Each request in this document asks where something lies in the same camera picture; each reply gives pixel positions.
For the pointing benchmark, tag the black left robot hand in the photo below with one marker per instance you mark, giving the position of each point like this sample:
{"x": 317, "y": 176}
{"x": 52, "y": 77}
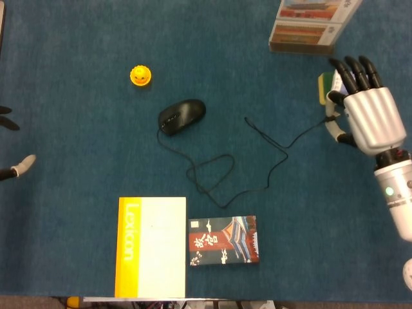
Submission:
{"x": 9, "y": 120}

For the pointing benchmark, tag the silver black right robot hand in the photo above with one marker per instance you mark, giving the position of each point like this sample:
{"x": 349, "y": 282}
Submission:
{"x": 373, "y": 116}

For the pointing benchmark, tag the white blue card pack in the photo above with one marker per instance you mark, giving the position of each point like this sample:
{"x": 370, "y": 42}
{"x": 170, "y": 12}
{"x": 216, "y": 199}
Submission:
{"x": 338, "y": 84}

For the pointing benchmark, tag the yellow green sponge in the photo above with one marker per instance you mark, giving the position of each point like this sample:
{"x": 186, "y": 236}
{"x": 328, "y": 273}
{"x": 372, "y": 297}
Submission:
{"x": 324, "y": 85}

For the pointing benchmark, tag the clear box with building prints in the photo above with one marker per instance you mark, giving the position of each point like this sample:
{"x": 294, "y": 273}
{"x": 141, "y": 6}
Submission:
{"x": 309, "y": 25}

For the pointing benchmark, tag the yellow rubber duck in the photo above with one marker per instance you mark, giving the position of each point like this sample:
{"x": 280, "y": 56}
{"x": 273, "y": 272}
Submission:
{"x": 140, "y": 76}

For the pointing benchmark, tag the blue felt table mat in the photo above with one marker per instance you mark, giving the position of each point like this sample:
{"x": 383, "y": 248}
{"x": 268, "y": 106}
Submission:
{"x": 206, "y": 161}

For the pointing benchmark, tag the yellow white Lexicon book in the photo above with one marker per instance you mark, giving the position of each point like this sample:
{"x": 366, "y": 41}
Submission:
{"x": 151, "y": 248}

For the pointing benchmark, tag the dark illustrated Chinese book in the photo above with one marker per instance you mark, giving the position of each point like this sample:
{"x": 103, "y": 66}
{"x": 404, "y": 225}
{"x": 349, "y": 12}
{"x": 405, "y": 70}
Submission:
{"x": 223, "y": 240}

